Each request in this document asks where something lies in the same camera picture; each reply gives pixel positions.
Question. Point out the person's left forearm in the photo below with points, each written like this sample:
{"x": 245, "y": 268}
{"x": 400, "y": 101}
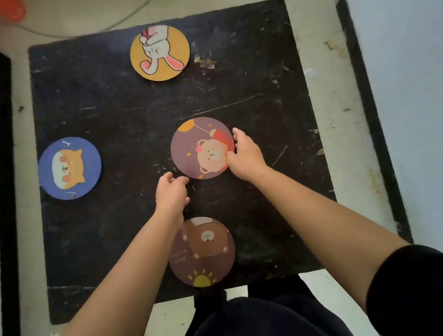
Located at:
{"x": 113, "y": 304}

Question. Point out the person's left thumb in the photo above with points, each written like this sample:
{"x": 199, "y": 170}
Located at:
{"x": 187, "y": 201}

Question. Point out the person's black trousers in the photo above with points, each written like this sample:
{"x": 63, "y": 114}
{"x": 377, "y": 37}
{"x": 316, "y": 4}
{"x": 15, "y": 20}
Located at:
{"x": 260, "y": 331}

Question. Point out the person's left hand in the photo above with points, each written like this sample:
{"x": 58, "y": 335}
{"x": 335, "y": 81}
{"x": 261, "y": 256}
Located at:
{"x": 170, "y": 199}

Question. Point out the blue dog coaster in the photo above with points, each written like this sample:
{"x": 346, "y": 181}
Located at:
{"x": 69, "y": 168}

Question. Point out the yellow rabbit coaster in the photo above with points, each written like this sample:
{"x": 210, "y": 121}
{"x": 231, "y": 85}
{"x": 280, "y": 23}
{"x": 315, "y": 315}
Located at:
{"x": 159, "y": 53}

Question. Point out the person's black right sleeve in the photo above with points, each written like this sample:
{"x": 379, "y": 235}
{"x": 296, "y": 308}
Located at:
{"x": 438, "y": 295}

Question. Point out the brown bear sun coaster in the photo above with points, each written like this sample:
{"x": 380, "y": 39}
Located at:
{"x": 208, "y": 256}

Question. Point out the purple bear balloon coaster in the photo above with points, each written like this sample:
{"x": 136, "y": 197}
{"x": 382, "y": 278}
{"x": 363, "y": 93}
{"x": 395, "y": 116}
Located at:
{"x": 197, "y": 148}

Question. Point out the person's right forearm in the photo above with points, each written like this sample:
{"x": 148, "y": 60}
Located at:
{"x": 322, "y": 225}

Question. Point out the person's right thumb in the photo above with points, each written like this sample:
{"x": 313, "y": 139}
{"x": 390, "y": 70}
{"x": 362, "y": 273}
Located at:
{"x": 230, "y": 157}

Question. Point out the person's right hand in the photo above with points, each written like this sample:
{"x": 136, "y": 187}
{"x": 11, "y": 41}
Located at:
{"x": 248, "y": 159}

